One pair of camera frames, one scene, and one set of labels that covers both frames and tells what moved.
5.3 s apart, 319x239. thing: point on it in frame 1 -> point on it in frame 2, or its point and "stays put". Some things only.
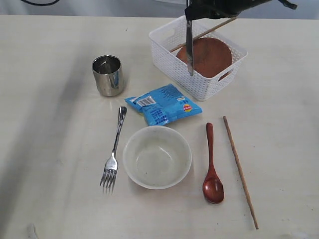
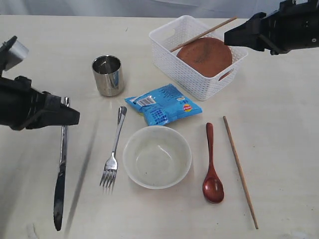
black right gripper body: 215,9 -> 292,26
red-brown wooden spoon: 213,188 stays put
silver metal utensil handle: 189,46 -> 58,205
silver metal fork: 110,173 stays put
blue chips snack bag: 163,104 stays put
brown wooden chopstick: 243,177 stays put
